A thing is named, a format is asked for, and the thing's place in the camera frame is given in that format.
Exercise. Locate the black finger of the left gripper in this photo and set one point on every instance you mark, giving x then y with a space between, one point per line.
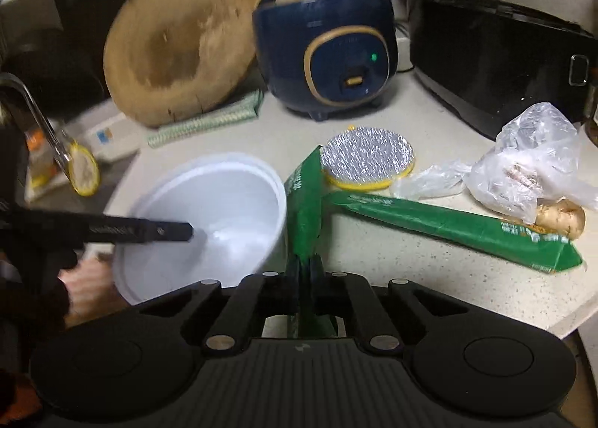
113 230

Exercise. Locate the white paper bowl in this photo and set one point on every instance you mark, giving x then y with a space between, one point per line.
237 206

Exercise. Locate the round wooden cutting board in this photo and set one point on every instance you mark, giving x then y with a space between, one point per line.
168 60

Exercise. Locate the clear plastic bag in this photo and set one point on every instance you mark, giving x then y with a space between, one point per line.
534 160

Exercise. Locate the blue rice cooker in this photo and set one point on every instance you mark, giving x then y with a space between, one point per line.
322 57

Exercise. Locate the round foil yellow lid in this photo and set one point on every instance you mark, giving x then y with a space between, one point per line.
366 159

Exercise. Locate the yellow rim sink strainer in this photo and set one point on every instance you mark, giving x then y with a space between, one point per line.
83 171

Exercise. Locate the pink striped dish cloth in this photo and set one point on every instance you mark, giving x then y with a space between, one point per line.
91 289

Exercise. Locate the black rice cooker open lid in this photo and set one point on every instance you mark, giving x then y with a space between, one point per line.
489 60

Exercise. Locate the green noodle package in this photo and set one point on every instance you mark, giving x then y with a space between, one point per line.
544 252
304 192

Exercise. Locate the orange lid pickle jar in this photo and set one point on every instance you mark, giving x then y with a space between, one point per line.
591 115

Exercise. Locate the white soap box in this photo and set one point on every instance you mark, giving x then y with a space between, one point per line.
108 137

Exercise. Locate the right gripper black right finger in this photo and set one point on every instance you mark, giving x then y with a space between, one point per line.
351 297

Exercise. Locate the ginger root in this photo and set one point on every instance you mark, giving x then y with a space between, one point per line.
563 217

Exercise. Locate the steel faucet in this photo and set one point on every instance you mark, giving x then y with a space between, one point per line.
61 152

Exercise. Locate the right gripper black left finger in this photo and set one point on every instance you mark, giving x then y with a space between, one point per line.
245 308

